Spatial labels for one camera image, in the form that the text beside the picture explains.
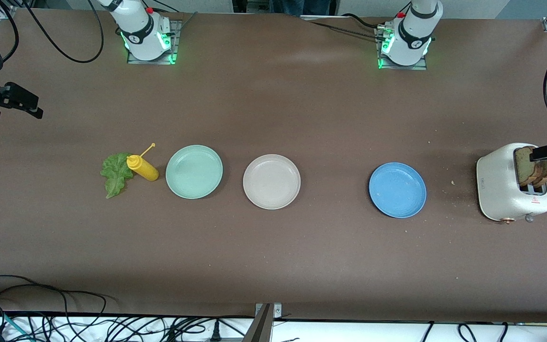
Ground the white two-slot toaster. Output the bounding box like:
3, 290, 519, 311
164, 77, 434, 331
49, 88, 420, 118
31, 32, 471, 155
476, 142, 547, 224

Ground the brown table cover sheet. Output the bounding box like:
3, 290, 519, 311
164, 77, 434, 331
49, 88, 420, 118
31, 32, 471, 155
0, 9, 547, 323

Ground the black floor cable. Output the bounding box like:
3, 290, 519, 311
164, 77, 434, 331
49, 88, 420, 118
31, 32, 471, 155
0, 284, 108, 323
0, 275, 69, 316

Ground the beige plate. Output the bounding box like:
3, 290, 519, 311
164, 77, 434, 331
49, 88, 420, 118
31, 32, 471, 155
243, 154, 302, 210

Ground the person in blue jeans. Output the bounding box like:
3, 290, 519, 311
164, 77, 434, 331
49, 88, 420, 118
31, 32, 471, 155
270, 0, 338, 16

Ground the blue plate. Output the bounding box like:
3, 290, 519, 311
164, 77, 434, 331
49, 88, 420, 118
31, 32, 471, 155
368, 162, 427, 219

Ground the mint green plate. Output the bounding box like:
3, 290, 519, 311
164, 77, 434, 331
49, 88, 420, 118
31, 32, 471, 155
165, 145, 224, 200

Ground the black ribbed cable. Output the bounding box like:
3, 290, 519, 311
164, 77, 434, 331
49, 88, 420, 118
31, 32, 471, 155
341, 13, 383, 30
309, 20, 382, 39

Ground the green lettuce leaf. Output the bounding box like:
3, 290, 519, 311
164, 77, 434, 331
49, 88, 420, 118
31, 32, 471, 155
100, 152, 135, 199

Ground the yellow mustard squeeze bottle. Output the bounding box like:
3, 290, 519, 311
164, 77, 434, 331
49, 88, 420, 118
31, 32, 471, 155
126, 142, 160, 182

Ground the aluminium frame post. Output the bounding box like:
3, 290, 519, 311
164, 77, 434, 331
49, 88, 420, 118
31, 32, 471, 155
243, 303, 283, 342

